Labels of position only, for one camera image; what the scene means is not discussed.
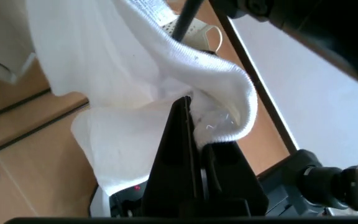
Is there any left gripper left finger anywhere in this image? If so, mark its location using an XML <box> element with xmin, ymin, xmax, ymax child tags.
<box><xmin>141</xmin><ymin>95</ymin><xmax>204</xmax><ymax>218</ymax></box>

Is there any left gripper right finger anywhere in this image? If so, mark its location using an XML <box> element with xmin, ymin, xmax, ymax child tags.
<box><xmin>198</xmin><ymin>141</ymin><xmax>270</xmax><ymax>218</ymax></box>

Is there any white printed t-shirt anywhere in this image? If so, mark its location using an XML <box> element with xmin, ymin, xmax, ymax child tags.
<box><xmin>25</xmin><ymin>0</ymin><xmax>259</xmax><ymax>197</ymax></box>

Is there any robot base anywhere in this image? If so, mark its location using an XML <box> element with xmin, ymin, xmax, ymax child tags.
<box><xmin>88</xmin><ymin>155</ymin><xmax>335</xmax><ymax>218</ymax></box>

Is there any white laundry basket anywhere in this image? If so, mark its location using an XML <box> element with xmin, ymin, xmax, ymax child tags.
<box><xmin>162</xmin><ymin>17</ymin><xmax>223</xmax><ymax>54</ymax></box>

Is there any black clothes rack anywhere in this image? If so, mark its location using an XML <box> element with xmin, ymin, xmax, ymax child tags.
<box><xmin>0</xmin><ymin>0</ymin><xmax>204</xmax><ymax>182</ymax></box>

